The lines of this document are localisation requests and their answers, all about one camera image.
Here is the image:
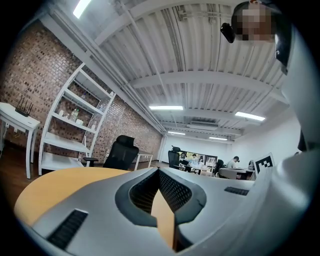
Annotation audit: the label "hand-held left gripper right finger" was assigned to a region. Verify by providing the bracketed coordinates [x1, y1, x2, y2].
[158, 167, 255, 252]

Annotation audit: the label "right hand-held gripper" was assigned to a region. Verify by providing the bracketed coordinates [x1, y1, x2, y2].
[254, 152, 276, 176]

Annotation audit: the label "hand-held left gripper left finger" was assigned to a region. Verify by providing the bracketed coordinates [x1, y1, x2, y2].
[32, 167, 173, 256]

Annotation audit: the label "wide window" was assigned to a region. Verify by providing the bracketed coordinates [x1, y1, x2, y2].
[179, 151, 219, 168]

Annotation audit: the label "large round wooden table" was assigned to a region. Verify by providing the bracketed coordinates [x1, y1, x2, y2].
[13, 166, 176, 251]

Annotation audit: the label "black office chair with headrest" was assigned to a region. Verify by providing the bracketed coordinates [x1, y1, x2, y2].
[83, 134, 140, 172]
[167, 146, 182, 169]

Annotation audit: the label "ceiling air conditioner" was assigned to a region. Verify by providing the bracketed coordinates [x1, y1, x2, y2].
[189, 120, 220, 131]

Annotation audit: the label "grey bench table white legs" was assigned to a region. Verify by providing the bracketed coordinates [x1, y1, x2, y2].
[136, 151, 154, 171]

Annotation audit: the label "white shelf unit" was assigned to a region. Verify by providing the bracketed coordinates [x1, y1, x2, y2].
[38, 62, 117, 176]

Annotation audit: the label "white side table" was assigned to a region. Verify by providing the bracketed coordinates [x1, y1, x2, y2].
[0, 101, 42, 180]

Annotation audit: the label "black router with antennas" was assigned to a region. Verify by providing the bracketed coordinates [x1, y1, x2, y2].
[14, 97, 34, 118]

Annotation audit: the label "person's head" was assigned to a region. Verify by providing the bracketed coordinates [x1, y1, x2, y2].
[231, 1, 276, 45]

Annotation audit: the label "black head-mounted camera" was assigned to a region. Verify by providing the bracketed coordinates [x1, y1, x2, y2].
[220, 22, 236, 44]

